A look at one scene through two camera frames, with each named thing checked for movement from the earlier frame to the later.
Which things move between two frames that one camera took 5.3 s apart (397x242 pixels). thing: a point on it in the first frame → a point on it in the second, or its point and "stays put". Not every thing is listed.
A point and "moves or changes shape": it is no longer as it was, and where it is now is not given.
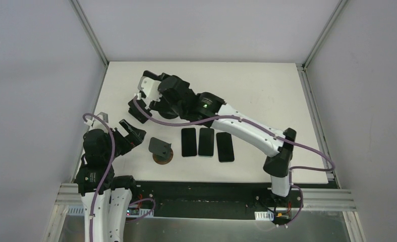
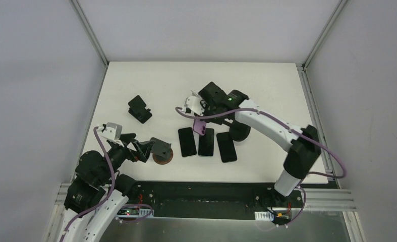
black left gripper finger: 135,136 → 143,149
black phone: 188,142 stays put
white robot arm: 113,207 moves or changes shape
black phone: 225,147 stays put
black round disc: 167,115 moves or changes shape
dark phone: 206,141 stays put
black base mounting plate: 237,199 stays put
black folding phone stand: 134,111 stays put
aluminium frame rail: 328,200 stays put
